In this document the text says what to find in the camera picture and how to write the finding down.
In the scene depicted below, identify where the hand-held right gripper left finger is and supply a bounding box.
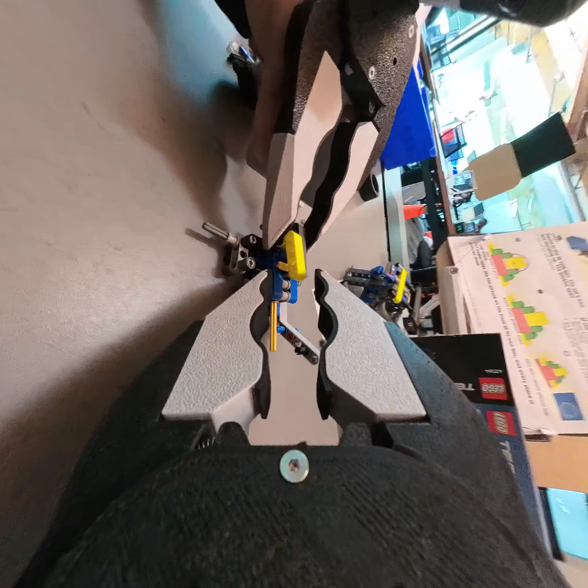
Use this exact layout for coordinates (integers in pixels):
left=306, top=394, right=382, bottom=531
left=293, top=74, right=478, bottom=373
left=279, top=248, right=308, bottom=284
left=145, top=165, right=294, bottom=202
left=161, top=271, right=273, bottom=422

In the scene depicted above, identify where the large lego buggy chassis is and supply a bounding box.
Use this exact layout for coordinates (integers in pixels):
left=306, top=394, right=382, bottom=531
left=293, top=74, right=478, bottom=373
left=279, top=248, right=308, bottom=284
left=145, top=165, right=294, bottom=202
left=344, top=263, right=430, bottom=334

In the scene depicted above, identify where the black lego tyre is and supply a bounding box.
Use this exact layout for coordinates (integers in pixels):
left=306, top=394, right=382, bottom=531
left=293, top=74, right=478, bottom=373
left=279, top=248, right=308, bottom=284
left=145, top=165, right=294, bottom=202
left=358, top=172, right=383, bottom=203

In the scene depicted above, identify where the printed instruction poster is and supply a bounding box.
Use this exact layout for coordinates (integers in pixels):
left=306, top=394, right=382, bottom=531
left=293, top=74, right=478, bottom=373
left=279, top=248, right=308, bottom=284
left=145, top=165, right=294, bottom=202
left=448, top=223, right=588, bottom=437

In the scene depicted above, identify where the blue bin with tag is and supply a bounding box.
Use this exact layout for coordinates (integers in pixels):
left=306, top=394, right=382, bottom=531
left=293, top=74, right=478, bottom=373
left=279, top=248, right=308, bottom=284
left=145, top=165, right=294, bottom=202
left=380, top=60, right=437, bottom=172

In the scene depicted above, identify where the small blue grey lego assembly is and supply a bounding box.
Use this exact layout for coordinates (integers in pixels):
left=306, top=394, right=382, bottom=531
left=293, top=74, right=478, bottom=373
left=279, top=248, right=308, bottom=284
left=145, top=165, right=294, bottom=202
left=202, top=220, right=322, bottom=367

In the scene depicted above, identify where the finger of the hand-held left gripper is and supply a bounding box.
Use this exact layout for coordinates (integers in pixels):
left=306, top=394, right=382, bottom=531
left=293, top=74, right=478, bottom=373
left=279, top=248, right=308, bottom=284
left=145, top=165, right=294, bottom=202
left=262, top=51, right=352, bottom=250
left=303, top=119, right=382, bottom=251

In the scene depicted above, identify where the cardboard and black panel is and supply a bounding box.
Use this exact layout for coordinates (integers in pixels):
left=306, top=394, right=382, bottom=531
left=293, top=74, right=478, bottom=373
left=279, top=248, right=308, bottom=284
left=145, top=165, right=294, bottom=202
left=469, top=112, right=577, bottom=201

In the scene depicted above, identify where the person's left forearm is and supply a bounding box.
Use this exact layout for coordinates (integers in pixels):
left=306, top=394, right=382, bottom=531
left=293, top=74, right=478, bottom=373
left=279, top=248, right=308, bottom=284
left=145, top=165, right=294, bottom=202
left=213, top=0, right=253, bottom=37

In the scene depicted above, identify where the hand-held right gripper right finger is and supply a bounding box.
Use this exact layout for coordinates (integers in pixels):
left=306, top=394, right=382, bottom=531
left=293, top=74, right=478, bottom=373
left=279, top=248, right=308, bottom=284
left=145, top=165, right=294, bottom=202
left=314, top=269, right=429, bottom=422

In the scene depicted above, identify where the person's left hand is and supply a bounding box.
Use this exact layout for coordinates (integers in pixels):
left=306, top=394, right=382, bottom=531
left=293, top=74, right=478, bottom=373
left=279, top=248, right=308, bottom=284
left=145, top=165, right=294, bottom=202
left=246, top=0, right=318, bottom=175

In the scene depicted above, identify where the yellow lego beam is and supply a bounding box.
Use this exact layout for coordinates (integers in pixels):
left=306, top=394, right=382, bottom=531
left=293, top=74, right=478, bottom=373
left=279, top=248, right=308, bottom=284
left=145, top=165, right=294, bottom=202
left=277, top=230, right=307, bottom=282

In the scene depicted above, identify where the pile of loose lego pieces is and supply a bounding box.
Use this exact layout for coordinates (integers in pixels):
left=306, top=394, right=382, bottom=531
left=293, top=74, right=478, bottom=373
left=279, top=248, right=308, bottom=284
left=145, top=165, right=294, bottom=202
left=226, top=40, right=259, bottom=70

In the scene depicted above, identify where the black lego set box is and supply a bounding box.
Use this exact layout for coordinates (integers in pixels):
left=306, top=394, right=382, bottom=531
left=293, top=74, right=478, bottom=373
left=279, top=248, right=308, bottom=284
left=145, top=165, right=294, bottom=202
left=409, top=333, right=552, bottom=559

